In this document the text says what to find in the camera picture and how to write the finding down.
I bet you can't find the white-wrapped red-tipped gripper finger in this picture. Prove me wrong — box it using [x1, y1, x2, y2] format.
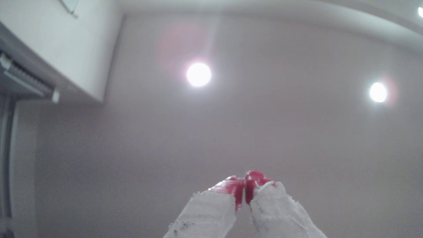
[163, 176, 245, 238]
[245, 170, 328, 238]

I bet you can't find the grey window frame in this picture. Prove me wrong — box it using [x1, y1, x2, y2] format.
[0, 99, 18, 238]

